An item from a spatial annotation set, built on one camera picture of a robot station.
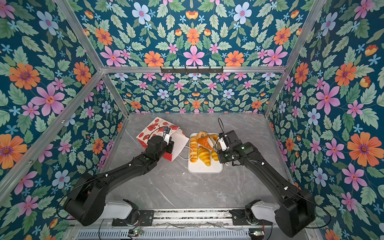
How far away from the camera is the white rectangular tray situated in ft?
2.98

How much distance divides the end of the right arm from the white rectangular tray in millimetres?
213

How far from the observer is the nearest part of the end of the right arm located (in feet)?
1.82
